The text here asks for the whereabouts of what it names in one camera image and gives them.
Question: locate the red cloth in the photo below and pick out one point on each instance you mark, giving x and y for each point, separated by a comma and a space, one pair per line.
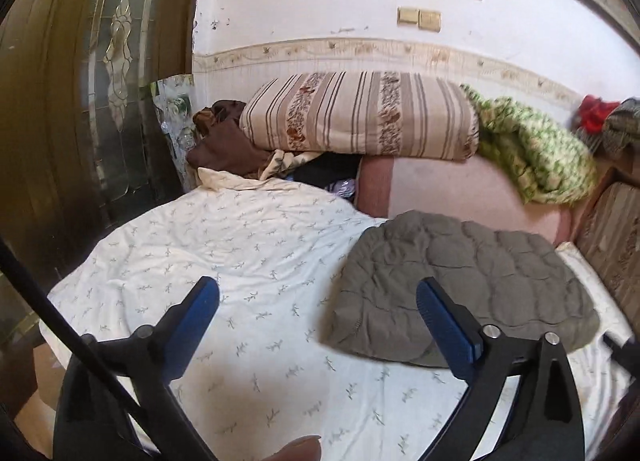
592, 113

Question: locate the striped floral folded quilt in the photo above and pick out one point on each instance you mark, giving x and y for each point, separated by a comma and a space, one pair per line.
411, 115

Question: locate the gold wall switch pair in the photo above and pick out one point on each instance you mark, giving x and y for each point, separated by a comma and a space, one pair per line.
425, 20

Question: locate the brown cloth pile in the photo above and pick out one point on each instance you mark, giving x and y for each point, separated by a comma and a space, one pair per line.
222, 144

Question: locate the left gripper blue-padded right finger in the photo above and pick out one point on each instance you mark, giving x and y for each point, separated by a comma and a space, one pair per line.
545, 418

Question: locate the green white patterned blanket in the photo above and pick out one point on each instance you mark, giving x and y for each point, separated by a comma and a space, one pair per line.
544, 161

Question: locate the white leaf-print bed quilt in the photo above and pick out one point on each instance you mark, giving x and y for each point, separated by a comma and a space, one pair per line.
262, 374

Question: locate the grey knitted cloth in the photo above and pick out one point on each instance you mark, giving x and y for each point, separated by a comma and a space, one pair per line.
621, 129

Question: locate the pink maroon blanket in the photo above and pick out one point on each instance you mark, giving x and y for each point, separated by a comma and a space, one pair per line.
475, 189

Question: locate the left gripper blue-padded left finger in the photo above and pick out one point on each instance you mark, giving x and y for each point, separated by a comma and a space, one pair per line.
116, 402

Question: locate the olive quilted hooded jacket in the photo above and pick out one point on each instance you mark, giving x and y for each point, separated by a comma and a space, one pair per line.
507, 278

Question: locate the floral plastic bag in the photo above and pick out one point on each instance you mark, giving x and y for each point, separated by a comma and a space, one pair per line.
172, 99

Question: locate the person's hand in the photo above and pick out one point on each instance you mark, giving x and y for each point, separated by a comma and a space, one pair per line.
307, 448

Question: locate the wooden glass-panel door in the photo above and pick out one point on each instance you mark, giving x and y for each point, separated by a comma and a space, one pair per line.
81, 148

